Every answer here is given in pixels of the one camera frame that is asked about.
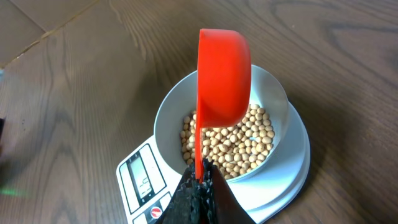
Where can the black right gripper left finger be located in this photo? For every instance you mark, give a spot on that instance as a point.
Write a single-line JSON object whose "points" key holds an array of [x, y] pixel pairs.
{"points": [[185, 205]]}

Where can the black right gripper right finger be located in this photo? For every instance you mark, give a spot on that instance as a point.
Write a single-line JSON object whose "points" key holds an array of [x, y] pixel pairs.
{"points": [[223, 206]]}

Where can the red plastic measuring scoop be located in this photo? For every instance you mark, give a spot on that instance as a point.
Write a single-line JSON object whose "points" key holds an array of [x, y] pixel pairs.
{"points": [[223, 83]]}

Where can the white digital kitchen scale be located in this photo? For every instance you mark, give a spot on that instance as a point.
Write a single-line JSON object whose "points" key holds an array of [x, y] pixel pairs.
{"points": [[147, 182]]}

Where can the soybeans in grey bowl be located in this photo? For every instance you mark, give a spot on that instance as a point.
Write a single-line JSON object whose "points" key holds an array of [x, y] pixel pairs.
{"points": [[239, 149]]}

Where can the grey plastic bowl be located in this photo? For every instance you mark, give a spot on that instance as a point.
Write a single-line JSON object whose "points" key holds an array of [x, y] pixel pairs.
{"points": [[182, 98]]}

